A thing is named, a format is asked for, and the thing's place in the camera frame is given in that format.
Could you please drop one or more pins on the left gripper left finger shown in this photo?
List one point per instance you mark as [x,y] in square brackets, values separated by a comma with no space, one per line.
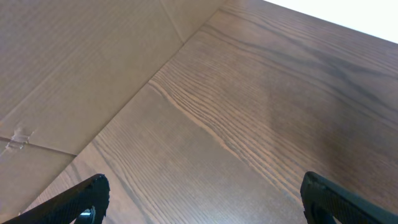
[86,202]

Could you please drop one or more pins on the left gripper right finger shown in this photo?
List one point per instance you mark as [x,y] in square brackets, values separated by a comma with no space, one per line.
[326,202]

